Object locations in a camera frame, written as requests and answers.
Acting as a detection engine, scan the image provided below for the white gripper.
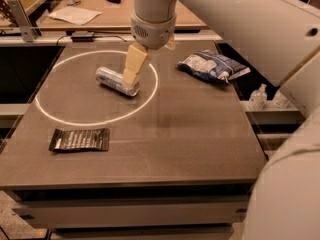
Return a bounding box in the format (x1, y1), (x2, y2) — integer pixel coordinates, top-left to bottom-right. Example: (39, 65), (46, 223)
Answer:
(123, 12), (177, 86)

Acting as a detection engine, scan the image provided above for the silver redbull can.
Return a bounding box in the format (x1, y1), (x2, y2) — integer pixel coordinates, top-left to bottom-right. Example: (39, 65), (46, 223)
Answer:
(96, 67), (140, 97)

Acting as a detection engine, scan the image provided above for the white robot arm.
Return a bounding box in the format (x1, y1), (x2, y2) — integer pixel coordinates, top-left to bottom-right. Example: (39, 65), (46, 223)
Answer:
(131, 0), (320, 240)

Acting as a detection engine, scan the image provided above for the white circle tape marking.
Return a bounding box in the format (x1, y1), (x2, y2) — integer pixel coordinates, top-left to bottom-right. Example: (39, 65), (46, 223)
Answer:
(35, 50), (159, 127)

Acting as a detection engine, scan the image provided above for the blue white snack bag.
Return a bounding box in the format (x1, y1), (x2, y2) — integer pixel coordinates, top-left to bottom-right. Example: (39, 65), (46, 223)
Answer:
(177, 50), (251, 83)

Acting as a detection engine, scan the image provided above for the black power adapter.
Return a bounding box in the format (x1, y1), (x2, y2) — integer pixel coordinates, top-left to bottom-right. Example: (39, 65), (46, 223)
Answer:
(71, 32), (94, 42)

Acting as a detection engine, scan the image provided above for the white paper sheet left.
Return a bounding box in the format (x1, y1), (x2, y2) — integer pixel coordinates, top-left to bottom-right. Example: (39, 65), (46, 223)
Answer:
(49, 6), (101, 25)

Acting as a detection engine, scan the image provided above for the black foil snack packet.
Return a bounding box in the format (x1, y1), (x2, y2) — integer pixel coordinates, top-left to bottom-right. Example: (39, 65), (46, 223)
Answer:
(49, 128), (110, 152)

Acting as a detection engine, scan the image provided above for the clear sanitizer bottle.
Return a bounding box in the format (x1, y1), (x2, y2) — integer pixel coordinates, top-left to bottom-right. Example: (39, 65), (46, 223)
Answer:
(272, 90), (289, 109)
(248, 84), (267, 110)

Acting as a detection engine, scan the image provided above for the black cable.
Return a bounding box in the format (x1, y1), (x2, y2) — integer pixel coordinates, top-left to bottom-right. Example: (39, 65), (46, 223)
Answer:
(55, 33), (128, 48)

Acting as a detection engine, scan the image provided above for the left metal bracket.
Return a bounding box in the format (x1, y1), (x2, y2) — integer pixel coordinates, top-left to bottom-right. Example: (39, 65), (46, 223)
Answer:
(8, 0), (38, 42)

